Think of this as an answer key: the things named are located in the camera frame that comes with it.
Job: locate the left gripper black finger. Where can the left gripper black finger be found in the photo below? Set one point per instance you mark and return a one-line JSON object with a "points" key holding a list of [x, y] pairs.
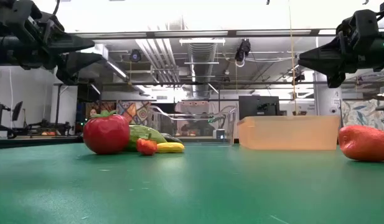
{"points": [[75, 65], [70, 43]]}

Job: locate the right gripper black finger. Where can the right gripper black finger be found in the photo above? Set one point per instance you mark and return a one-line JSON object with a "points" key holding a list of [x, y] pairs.
{"points": [[325, 66], [325, 53]]}

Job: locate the large red toy tomato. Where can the large red toy tomato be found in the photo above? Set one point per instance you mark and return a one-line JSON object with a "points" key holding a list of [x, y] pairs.
{"points": [[106, 135]]}

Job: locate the light green toy cucumber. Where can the light green toy cucumber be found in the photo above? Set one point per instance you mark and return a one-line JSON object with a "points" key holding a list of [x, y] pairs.
{"points": [[142, 133]]}

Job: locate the dark green toy zucchini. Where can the dark green toy zucchini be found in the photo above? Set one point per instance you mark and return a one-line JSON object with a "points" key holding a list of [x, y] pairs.
{"points": [[173, 138]]}

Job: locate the yellow banana toy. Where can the yellow banana toy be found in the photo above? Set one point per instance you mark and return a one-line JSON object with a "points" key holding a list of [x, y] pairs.
{"points": [[170, 147]]}

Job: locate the small monitor on arm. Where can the small monitor on arm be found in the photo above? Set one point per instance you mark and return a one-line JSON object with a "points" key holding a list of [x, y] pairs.
{"points": [[17, 110]]}

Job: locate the background black robot arm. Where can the background black robot arm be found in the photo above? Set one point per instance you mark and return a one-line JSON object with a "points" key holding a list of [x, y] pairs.
{"points": [[12, 134]]}

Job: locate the person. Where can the person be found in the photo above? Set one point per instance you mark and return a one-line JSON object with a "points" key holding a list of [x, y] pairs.
{"points": [[93, 112]]}

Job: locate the orange patterned painting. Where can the orange patterned painting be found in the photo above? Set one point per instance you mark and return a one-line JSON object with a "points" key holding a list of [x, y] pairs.
{"points": [[109, 105]]}

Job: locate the translucent orange plastic bin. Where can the translucent orange plastic bin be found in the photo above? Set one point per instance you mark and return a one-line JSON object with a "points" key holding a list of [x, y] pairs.
{"points": [[319, 133]]}

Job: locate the black computer monitor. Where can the black computer monitor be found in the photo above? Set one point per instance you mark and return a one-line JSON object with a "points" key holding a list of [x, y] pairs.
{"points": [[257, 107]]}

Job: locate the overhead light bar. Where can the overhead light bar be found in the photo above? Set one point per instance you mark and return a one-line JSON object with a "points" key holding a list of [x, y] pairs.
{"points": [[179, 33]]}

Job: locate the clear plastic basket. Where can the clear plastic basket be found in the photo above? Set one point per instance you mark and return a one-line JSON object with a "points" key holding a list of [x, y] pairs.
{"points": [[230, 124]]}

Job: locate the white ceiling light fixture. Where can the white ceiling light fixture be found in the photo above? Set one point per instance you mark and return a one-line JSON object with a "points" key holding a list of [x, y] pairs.
{"points": [[201, 41]]}

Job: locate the small box with blue light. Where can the small box with blue light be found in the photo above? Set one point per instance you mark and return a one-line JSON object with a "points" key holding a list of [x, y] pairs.
{"points": [[220, 134]]}

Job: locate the green table mat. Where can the green table mat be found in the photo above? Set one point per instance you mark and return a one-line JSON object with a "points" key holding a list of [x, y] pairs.
{"points": [[191, 186]]}

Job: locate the floral wall tapestry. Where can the floral wall tapestry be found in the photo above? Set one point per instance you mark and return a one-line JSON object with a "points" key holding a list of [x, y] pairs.
{"points": [[363, 113]]}

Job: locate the black aluminium table frame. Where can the black aluminium table frame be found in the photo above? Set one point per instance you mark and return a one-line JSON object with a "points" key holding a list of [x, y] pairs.
{"points": [[39, 142]]}

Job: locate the silver ceiling air duct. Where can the silver ceiling air duct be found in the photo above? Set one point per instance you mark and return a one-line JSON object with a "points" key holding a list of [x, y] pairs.
{"points": [[201, 53]]}

